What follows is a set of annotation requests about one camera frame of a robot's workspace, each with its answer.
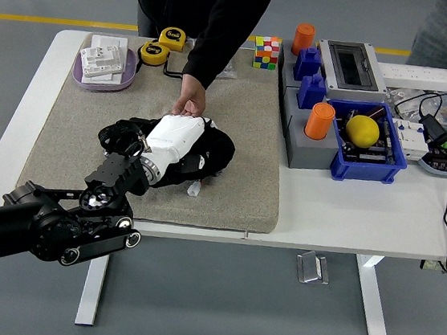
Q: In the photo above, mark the grey-brown mat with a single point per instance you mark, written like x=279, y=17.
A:
x=241, y=157

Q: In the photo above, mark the purple oval tray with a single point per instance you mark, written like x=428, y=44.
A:
x=129, y=72

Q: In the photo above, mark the dark terminal block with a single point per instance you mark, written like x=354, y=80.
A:
x=442, y=163

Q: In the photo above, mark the black rag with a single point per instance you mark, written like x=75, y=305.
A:
x=219, y=151

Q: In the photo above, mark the grey electrical enclosure box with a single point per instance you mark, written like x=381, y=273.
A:
x=352, y=69

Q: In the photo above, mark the small clear plastic bag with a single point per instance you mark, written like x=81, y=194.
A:
x=229, y=75

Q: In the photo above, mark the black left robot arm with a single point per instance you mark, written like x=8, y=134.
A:
x=39, y=227

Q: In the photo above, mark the orange cylinder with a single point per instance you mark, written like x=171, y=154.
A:
x=304, y=39
x=319, y=122

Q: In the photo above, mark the brown cylinder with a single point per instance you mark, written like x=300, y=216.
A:
x=375, y=112

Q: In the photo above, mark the yellow tape measure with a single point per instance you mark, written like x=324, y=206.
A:
x=153, y=53
x=172, y=38

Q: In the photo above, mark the yellow lemon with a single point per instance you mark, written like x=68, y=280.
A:
x=363, y=131

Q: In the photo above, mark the black power adapter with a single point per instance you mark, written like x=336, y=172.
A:
x=434, y=129

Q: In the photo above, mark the white socket module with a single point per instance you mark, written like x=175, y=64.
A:
x=102, y=60

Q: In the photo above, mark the blue block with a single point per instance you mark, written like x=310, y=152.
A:
x=312, y=92
x=307, y=66

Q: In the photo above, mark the person's forearm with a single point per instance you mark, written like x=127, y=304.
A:
x=211, y=59

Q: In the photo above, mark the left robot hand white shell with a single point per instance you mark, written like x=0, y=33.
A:
x=174, y=137

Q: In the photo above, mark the white flat switch plate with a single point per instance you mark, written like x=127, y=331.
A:
x=108, y=41
x=108, y=78

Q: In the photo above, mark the white table leg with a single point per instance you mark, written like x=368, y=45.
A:
x=93, y=282
x=373, y=306

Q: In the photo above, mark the person's hand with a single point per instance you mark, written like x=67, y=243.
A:
x=191, y=97

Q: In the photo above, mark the blue plastic bin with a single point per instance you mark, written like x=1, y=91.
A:
x=364, y=171

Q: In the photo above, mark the multicolour puzzle cube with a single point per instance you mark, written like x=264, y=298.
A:
x=266, y=53

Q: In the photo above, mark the white power strip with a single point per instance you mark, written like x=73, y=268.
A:
x=415, y=77

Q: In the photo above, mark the white circuit breaker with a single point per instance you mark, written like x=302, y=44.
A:
x=410, y=140

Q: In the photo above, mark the grey block holder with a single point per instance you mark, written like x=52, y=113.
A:
x=310, y=153
x=286, y=69

